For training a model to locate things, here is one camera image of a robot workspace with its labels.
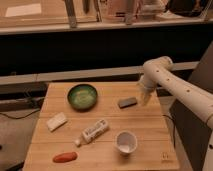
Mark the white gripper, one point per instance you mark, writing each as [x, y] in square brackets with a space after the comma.
[146, 87]

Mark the dark grey eraser block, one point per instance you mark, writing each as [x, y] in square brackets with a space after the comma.
[123, 103]

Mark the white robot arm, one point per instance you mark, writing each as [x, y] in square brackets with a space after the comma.
[158, 72]

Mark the white paper cup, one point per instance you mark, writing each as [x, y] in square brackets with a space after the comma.
[126, 142]

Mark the white toothpaste tube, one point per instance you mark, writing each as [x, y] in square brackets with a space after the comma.
[91, 133]

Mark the green bowl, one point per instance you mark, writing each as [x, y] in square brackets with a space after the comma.
[82, 97]

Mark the white sponge block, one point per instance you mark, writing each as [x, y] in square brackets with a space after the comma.
[56, 121]

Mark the orange carrot toy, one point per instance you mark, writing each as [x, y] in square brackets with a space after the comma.
[65, 157]

